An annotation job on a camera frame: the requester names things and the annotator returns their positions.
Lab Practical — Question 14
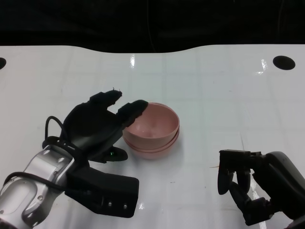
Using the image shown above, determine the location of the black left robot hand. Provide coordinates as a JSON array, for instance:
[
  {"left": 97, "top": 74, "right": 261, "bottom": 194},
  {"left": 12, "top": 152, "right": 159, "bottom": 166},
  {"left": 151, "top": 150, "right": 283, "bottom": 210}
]
[{"left": 42, "top": 88, "right": 149, "bottom": 165}]

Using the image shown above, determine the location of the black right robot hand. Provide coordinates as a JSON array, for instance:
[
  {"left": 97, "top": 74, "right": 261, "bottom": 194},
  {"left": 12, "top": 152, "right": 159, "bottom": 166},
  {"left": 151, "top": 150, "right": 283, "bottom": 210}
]
[{"left": 217, "top": 149, "right": 305, "bottom": 226}]

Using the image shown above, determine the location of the black backdrop cloth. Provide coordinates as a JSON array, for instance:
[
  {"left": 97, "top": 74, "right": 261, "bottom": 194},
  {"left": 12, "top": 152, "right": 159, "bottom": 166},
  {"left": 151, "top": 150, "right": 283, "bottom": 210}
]
[{"left": 0, "top": 0, "right": 305, "bottom": 53}]

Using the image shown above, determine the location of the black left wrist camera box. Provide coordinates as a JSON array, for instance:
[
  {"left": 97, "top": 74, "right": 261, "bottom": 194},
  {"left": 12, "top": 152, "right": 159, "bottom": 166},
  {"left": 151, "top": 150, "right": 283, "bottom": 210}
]
[{"left": 64, "top": 164, "right": 140, "bottom": 218}]

